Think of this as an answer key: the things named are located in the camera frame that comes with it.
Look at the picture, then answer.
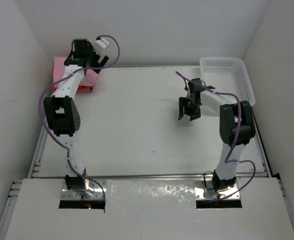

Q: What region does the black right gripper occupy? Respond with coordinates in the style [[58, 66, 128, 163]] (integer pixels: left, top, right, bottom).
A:
[[179, 96, 201, 122]]

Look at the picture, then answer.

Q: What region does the light pink t-shirt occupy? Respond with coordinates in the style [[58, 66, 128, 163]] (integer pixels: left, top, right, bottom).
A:
[[53, 56, 99, 87]]

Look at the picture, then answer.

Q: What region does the pink red t-shirt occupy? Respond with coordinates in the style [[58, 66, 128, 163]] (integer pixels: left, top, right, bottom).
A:
[[77, 85, 94, 94]]

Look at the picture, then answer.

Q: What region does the orange t-shirt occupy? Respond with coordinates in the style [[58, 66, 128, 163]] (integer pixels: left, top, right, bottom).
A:
[[52, 68, 86, 92]]

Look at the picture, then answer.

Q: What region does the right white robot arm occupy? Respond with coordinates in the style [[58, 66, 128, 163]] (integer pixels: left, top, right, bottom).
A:
[[178, 76, 255, 192]]

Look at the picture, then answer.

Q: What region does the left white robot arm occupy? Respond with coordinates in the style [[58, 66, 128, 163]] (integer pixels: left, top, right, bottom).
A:
[[39, 36, 109, 191]]

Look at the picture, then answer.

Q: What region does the white plastic basket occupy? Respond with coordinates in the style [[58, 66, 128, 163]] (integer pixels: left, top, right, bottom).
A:
[[199, 57, 255, 106]]

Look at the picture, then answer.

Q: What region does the white front cover panel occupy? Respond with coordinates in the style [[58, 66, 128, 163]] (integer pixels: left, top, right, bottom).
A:
[[6, 178, 294, 240]]

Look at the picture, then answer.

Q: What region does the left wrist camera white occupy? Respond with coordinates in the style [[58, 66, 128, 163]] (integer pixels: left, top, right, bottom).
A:
[[92, 37, 109, 55]]

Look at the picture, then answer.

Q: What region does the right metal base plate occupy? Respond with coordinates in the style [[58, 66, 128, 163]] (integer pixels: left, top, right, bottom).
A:
[[194, 179, 242, 209]]

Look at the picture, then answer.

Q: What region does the metal base plate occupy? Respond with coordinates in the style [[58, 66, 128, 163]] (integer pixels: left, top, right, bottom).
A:
[[59, 175, 107, 210], [194, 179, 242, 209]]

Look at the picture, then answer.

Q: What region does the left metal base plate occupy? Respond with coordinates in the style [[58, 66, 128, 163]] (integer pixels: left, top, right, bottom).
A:
[[59, 175, 107, 210]]

